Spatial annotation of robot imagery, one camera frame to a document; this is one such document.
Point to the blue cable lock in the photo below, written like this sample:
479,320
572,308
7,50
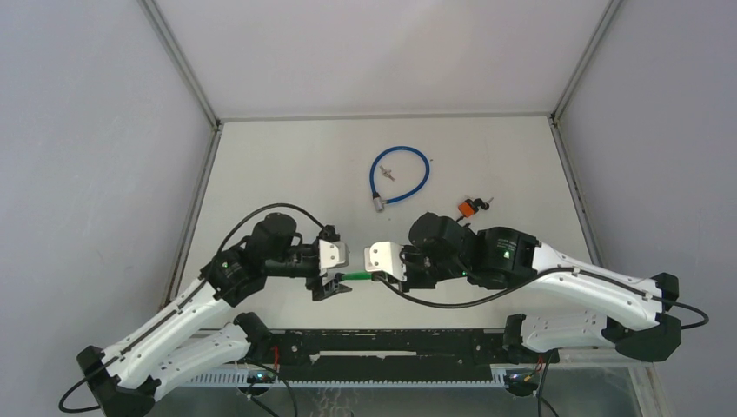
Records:
412,170

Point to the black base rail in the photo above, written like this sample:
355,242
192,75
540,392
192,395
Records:
390,354

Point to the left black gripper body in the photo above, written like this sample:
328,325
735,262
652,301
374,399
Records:
298,262

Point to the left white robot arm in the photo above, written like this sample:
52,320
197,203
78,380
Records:
129,377

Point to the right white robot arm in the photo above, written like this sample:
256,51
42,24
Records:
631,315

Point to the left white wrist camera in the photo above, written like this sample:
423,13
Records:
332,254

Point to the silver keys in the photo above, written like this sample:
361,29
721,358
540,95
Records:
386,173

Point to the green cable lock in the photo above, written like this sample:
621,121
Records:
356,276

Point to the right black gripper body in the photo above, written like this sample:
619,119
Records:
422,272

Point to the orange padlock with keys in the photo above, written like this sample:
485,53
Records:
470,207

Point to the white slotted cable duct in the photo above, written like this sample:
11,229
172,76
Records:
495,377

